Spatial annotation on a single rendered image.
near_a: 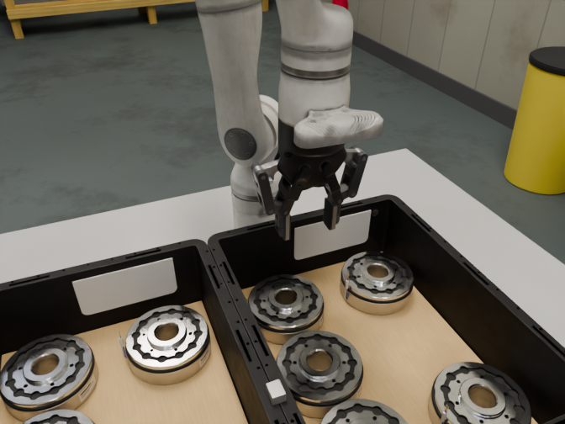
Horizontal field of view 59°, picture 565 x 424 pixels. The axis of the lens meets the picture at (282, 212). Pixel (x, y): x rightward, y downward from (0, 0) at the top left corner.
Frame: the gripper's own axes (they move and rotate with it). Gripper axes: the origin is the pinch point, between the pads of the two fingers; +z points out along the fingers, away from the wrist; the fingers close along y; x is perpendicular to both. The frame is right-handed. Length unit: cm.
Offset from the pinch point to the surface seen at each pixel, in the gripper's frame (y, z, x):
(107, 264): 24.2, 5.4, -7.0
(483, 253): -46, 28, -12
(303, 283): -0.6, 12.1, -1.8
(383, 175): -43, 28, -47
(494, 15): -218, 38, -208
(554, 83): -169, 41, -110
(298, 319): 2.6, 12.1, 4.2
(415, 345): -11.0, 14.9, 11.3
